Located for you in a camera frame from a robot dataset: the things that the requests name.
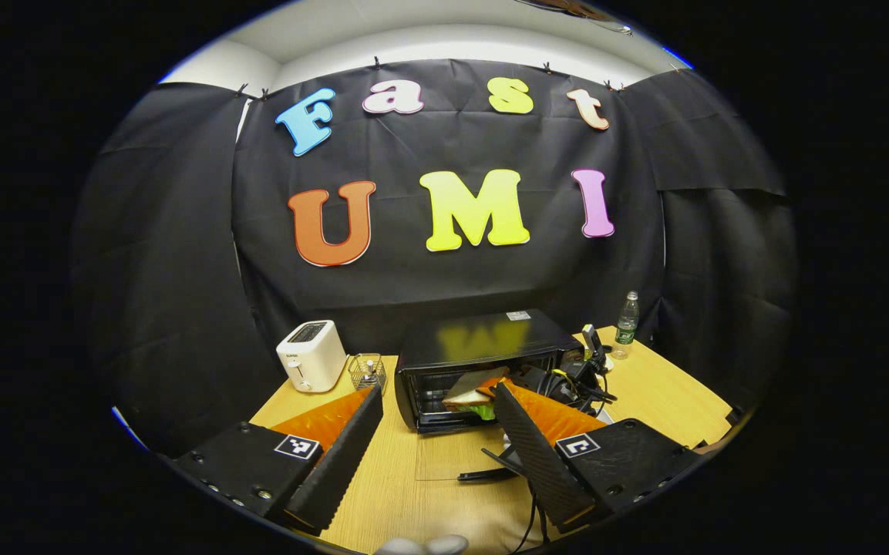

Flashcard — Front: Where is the black backdrop cloth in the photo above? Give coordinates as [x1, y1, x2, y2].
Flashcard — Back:
[70, 58, 800, 459]

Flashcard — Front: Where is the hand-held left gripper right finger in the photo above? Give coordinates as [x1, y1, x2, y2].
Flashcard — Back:
[493, 382, 705, 534]

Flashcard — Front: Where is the clear plastic water bottle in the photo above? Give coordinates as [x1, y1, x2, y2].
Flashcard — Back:
[612, 291, 641, 361]

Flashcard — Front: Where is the black electric oven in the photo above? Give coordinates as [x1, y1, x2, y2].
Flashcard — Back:
[394, 308, 615, 483]

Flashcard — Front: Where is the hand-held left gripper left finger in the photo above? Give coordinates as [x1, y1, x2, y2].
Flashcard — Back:
[170, 385, 385, 535]

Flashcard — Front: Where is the white toaster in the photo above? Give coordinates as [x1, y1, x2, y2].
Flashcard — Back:
[275, 320, 348, 393]

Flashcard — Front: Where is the small wire basket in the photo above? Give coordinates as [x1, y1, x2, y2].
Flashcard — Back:
[348, 353, 388, 395]

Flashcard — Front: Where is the bread and lettuce sandwich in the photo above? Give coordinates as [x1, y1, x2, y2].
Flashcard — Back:
[442, 366, 511, 422]

